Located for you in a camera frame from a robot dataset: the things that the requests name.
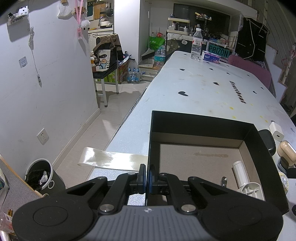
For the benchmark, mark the beige earbud case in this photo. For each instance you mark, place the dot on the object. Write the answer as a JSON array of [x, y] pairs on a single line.
[[286, 150]]

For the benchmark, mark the pack of water bottles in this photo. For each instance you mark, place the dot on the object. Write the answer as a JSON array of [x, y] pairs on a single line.
[[133, 75]]

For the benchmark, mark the black hanging garment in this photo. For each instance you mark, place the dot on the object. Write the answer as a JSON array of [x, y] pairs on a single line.
[[251, 41]]

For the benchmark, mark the white lint roller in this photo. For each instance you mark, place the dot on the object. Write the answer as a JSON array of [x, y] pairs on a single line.
[[245, 186]]

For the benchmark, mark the green shopping bag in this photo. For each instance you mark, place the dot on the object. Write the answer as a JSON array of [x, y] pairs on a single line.
[[156, 42]]

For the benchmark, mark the large water jug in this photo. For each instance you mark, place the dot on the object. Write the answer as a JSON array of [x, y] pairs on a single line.
[[160, 56]]

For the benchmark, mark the clear water bottle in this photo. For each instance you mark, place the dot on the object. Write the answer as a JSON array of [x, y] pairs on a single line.
[[197, 45]]

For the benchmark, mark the teal poizon box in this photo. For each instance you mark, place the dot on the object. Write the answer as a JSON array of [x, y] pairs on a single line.
[[219, 50]]

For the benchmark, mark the purple tissue pack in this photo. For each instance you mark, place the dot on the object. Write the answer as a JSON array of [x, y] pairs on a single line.
[[210, 57]]

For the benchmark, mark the white shelf rack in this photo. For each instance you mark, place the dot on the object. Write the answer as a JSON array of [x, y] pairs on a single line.
[[178, 29]]

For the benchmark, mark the white wall switch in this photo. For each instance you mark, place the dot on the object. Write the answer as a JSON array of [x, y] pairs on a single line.
[[23, 62]]

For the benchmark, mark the round white tape measure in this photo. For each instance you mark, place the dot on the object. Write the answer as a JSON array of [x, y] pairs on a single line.
[[284, 181]]

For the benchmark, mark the black cardboard box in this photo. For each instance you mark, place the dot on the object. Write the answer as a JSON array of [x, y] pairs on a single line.
[[207, 147]]

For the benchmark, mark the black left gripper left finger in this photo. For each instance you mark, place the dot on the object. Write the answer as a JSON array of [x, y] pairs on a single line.
[[119, 190]]

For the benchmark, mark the black oval case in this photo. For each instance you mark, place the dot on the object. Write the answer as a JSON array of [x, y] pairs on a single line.
[[268, 140]]

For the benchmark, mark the white wall socket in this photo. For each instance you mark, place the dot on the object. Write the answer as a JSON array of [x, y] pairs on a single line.
[[42, 136]]

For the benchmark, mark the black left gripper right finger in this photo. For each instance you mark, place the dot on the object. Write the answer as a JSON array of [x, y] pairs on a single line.
[[168, 185]]

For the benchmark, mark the smartwatch with dark screen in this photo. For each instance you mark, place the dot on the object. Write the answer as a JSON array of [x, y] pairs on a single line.
[[283, 165]]

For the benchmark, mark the black trash bin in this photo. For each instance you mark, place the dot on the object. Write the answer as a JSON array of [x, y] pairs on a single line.
[[41, 177]]

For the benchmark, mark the white tote bag with cartoon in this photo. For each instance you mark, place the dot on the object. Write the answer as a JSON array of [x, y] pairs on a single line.
[[103, 60]]

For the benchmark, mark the white usb charger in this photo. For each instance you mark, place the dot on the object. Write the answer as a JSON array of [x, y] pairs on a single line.
[[276, 131]]

